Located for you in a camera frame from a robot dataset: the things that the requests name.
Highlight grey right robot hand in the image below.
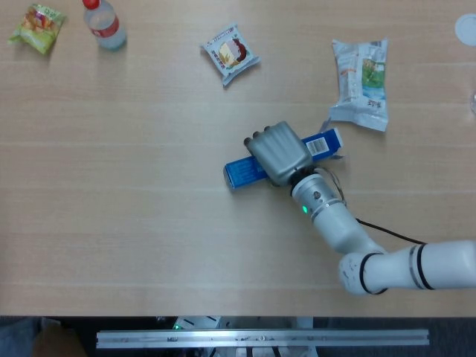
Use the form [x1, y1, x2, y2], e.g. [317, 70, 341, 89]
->
[243, 120, 314, 187]

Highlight blue cookie box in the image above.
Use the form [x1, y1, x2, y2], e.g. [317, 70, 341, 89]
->
[223, 116, 345, 190]

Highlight white long snack bag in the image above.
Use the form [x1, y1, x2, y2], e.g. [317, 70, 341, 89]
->
[328, 37, 390, 132]

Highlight white square snack packet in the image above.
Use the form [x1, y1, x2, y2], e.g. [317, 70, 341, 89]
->
[200, 22, 262, 89]

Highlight clear bottle with red label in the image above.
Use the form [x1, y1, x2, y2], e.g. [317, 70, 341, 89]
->
[82, 0, 128, 52]

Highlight white round disc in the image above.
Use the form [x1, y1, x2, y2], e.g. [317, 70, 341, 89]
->
[454, 13, 476, 47]

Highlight green snack bag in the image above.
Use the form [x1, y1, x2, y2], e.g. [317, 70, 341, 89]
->
[7, 3, 67, 56]

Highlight aluminium rail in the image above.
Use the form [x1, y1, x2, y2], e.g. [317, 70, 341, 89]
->
[95, 328, 431, 350]

